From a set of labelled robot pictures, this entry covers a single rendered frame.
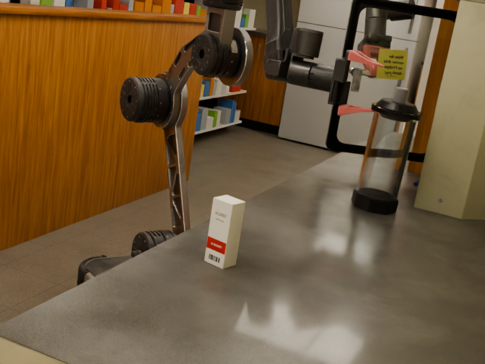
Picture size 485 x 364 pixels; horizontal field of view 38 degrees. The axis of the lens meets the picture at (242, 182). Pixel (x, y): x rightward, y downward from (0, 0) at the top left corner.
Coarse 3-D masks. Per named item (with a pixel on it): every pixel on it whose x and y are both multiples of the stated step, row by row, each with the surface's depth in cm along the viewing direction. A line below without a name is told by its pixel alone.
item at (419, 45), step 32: (352, 0) 179; (384, 32) 181; (416, 32) 182; (448, 32) 183; (352, 64) 183; (384, 64) 184; (416, 64) 184; (352, 96) 185; (384, 96) 186; (416, 96) 186; (352, 128) 187; (416, 128) 189
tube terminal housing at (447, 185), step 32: (480, 0) 152; (480, 32) 153; (448, 64) 157; (480, 64) 154; (448, 96) 158; (480, 96) 155; (448, 128) 159; (480, 128) 156; (448, 160) 160; (480, 160) 158; (416, 192) 165; (448, 192) 162; (480, 192) 161
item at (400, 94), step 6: (396, 90) 152; (402, 90) 151; (396, 96) 152; (402, 96) 151; (378, 102) 153; (384, 102) 151; (390, 102) 151; (396, 102) 152; (402, 102) 152; (390, 108) 150; (396, 108) 149; (402, 108) 149; (408, 108) 150; (414, 108) 151
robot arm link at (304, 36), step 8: (296, 32) 161; (304, 32) 157; (312, 32) 157; (320, 32) 158; (296, 40) 159; (304, 40) 157; (312, 40) 157; (320, 40) 158; (288, 48) 162; (296, 48) 159; (304, 48) 157; (312, 48) 157; (288, 56) 162; (312, 56) 159; (272, 64) 164; (280, 64) 162; (288, 64) 163; (272, 72) 163; (280, 72) 162
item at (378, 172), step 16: (400, 112) 149; (384, 128) 151; (400, 128) 150; (368, 144) 155; (384, 144) 152; (400, 144) 151; (368, 160) 154; (384, 160) 152; (400, 160) 153; (368, 176) 155; (384, 176) 153; (368, 192) 155; (384, 192) 154
